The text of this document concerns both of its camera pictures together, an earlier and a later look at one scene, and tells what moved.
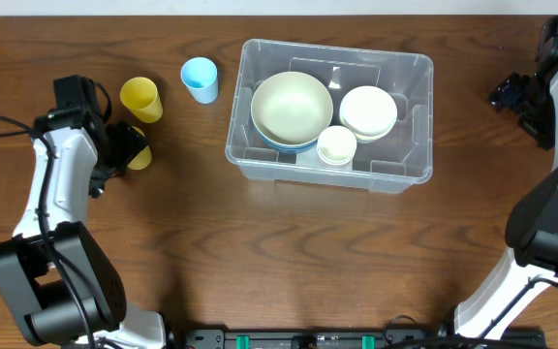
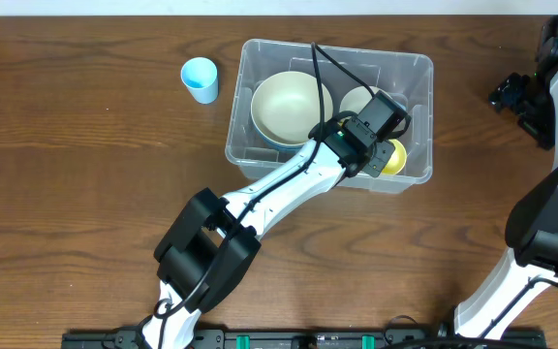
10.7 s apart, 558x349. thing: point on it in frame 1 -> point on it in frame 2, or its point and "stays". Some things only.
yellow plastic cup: x=141 y=96 -> x=397 y=159
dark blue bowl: x=280 y=147 stays
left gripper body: x=124 y=143 -> x=378 y=159
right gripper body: x=510 y=92 stays
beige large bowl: x=292 y=109 stays
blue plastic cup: x=200 y=76 stays
